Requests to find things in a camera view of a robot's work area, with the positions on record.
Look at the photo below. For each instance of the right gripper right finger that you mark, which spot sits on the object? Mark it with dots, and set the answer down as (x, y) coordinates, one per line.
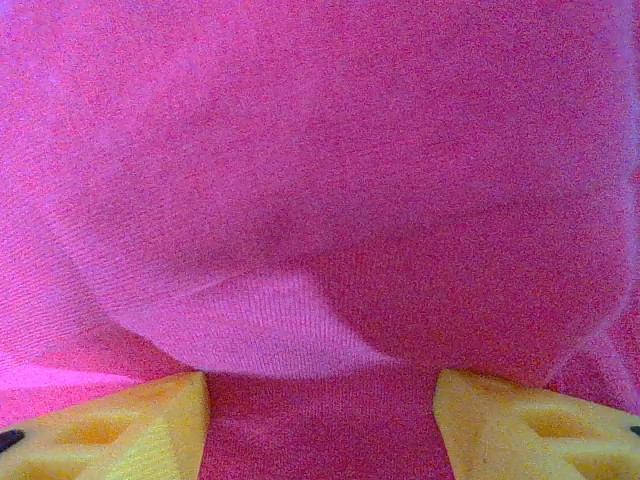
(490, 440)

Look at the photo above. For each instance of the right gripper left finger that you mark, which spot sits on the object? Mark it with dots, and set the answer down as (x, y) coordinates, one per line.
(150, 440)

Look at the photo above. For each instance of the red t-shirt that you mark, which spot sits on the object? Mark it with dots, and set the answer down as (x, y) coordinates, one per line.
(320, 175)

